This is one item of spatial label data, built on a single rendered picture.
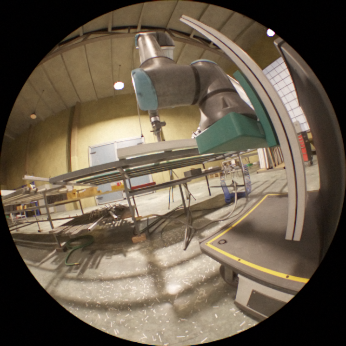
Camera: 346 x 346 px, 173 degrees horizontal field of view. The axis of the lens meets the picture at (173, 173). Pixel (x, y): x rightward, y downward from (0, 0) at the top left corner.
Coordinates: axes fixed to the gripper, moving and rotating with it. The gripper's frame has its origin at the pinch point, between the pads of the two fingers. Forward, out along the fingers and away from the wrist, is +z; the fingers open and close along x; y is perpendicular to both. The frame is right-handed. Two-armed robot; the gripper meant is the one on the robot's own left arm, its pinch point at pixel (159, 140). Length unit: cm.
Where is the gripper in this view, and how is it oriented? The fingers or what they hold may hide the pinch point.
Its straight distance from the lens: 98.9
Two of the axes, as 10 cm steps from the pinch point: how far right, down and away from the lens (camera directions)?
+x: 3.1, -1.2, -9.4
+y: -9.2, 2.0, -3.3
